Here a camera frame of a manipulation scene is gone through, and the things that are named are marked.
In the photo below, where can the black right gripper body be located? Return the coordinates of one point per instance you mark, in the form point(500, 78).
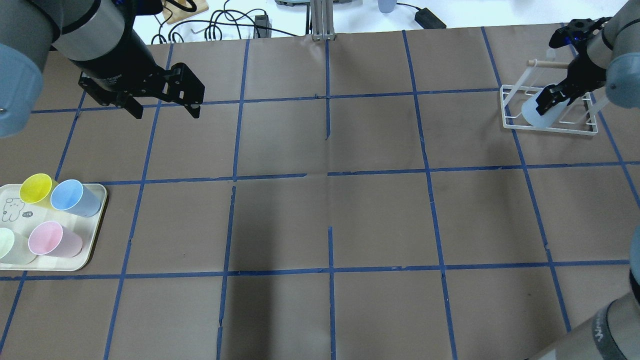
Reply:
point(583, 66)

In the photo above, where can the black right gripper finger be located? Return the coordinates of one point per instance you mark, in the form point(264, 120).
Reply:
point(553, 95)

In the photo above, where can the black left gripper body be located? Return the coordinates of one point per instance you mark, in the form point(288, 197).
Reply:
point(121, 64)

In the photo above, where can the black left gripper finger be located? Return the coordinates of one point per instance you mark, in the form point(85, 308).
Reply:
point(134, 107)
point(194, 109)

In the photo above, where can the pale blue plastic cup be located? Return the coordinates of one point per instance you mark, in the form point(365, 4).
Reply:
point(534, 119)

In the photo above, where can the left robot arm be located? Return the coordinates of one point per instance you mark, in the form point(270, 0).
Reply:
point(98, 37)

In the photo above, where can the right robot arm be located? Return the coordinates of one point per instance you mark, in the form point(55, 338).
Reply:
point(608, 57)

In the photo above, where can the yellow plastic cup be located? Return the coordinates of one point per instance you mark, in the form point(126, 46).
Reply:
point(37, 189)

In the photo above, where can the pink plastic cup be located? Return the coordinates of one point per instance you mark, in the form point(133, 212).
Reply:
point(51, 238)

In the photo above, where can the pale green plastic cup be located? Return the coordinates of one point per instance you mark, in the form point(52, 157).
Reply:
point(14, 248)

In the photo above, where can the blue cup in background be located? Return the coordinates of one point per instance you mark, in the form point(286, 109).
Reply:
point(386, 6)

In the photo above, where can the wooden board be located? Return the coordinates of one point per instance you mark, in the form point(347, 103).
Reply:
point(175, 11)

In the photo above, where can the black power brick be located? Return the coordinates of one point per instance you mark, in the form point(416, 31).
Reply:
point(262, 29)

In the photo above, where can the black power adapter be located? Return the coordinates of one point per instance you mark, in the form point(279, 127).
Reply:
point(428, 20)

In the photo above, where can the cream plastic tray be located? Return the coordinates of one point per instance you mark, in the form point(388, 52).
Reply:
point(23, 218)

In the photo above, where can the white wire cup rack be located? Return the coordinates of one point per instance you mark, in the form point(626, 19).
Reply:
point(518, 105)

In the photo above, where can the aluminium frame post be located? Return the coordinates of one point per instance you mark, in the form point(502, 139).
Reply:
point(322, 20)

